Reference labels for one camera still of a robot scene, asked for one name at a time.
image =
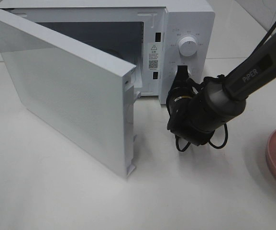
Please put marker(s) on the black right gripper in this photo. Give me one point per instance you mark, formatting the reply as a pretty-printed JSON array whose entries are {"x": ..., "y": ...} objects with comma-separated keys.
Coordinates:
[{"x": 184, "y": 91}]

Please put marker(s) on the lower white round knob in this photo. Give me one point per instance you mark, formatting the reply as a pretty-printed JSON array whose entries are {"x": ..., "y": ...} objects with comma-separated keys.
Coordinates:
[{"x": 190, "y": 72}]

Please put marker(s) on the white microwave oven body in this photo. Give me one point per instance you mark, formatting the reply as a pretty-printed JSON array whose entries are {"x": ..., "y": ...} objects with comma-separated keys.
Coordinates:
[{"x": 124, "y": 28}]

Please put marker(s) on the upper white round knob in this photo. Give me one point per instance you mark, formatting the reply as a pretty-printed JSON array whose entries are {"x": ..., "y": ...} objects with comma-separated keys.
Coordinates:
[{"x": 187, "y": 46}]

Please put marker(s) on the white microwave door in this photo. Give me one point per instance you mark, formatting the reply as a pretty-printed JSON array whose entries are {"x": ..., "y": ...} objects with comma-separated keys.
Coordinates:
[{"x": 82, "y": 92}]

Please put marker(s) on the white warning sticker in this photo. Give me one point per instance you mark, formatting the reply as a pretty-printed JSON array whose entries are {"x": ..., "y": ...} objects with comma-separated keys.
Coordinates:
[{"x": 154, "y": 52}]

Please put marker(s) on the white round knob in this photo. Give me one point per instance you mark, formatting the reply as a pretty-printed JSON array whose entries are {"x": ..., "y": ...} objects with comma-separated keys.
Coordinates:
[
  {"x": 187, "y": 46},
  {"x": 190, "y": 72}
]

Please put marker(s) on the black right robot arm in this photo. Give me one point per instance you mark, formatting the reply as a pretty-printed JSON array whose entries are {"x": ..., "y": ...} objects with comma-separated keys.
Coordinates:
[{"x": 224, "y": 97}]

